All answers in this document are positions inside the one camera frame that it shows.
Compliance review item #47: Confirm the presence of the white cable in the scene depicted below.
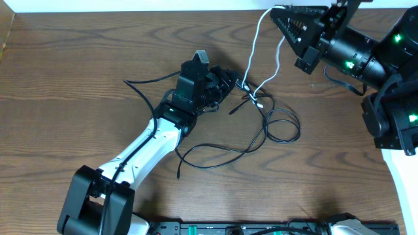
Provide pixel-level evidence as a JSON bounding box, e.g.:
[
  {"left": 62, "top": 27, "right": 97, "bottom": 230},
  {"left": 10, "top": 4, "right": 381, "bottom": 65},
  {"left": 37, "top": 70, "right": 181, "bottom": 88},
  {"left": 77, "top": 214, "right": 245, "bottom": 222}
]
[{"left": 241, "top": 4, "right": 287, "bottom": 109}]

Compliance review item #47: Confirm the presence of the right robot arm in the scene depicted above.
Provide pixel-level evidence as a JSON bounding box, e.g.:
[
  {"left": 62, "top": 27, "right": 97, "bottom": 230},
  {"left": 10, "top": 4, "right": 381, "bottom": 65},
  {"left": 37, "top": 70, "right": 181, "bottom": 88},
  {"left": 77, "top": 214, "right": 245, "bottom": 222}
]
[{"left": 270, "top": 1, "right": 417, "bottom": 234}]

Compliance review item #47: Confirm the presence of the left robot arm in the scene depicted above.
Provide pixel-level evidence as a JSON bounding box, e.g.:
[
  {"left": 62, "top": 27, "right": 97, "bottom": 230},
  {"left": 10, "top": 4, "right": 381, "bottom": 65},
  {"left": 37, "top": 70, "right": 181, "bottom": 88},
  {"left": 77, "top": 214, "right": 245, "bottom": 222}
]
[{"left": 57, "top": 58, "right": 241, "bottom": 234}]

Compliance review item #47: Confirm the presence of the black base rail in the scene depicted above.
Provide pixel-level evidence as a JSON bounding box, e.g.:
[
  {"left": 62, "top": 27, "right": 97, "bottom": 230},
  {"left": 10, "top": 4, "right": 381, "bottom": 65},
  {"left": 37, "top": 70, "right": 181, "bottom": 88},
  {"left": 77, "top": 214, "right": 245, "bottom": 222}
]
[{"left": 130, "top": 211, "right": 401, "bottom": 235}]

